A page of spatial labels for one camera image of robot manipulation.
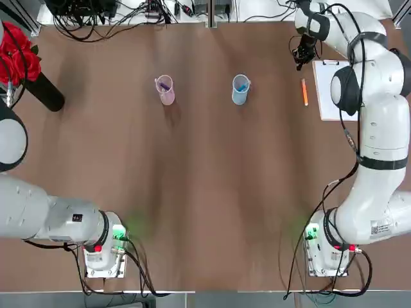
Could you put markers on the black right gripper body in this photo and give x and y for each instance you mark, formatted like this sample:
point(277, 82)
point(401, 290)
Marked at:
point(307, 42)

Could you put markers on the orange pencil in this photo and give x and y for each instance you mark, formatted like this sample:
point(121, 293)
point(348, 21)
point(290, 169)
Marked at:
point(304, 93)

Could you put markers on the blue pen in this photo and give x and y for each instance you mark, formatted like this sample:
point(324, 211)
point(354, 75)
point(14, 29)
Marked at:
point(243, 87)

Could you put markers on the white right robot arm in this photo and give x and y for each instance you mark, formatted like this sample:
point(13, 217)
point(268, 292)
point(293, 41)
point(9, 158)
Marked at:
point(385, 144)

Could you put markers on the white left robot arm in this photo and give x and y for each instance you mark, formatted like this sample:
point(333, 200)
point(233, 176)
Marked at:
point(48, 211)

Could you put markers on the white clipboard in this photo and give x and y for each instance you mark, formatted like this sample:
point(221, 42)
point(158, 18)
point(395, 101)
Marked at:
point(324, 96)

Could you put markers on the blue plastic cup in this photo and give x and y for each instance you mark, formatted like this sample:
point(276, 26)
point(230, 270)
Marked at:
point(239, 99)

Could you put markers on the pink plastic cup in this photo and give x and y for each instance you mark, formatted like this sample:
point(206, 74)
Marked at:
point(168, 97)

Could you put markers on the purple pen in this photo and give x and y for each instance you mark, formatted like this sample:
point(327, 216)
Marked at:
point(164, 86)

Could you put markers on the white table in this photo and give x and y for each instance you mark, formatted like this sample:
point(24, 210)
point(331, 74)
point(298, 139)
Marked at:
point(257, 13)

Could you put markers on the grey equipment box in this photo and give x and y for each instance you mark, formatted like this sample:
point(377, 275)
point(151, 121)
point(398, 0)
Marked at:
point(200, 5)

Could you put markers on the black electronics box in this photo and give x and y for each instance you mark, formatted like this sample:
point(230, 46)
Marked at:
point(80, 6)

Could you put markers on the black vase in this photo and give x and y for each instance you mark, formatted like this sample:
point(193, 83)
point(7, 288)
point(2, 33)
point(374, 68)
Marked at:
point(48, 97)

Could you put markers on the red roses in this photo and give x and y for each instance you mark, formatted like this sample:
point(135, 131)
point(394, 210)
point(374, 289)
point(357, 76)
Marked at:
point(29, 64)

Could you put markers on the aluminium frame rail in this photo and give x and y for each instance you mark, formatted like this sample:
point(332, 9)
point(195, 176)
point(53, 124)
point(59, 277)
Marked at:
point(401, 14)
point(34, 27)

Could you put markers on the aluminium profile post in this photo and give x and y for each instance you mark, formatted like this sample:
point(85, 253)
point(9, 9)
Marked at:
point(212, 13)

